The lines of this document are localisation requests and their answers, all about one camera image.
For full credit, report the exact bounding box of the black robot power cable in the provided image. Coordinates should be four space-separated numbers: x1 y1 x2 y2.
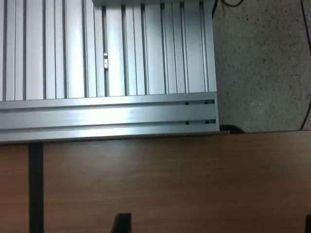
299 0 311 131

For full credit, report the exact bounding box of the aluminium base plate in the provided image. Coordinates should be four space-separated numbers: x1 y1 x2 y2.
91 0 218 7

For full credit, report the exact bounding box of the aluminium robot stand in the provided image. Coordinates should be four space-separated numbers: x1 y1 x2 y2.
0 0 230 146

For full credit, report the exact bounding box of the black tape strip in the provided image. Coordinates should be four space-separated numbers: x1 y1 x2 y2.
28 142 45 233

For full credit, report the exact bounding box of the black stand foot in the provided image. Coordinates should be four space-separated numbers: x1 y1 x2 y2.
220 124 245 134

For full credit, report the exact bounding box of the thin black floor cable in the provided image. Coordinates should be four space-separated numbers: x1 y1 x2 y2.
222 0 243 7

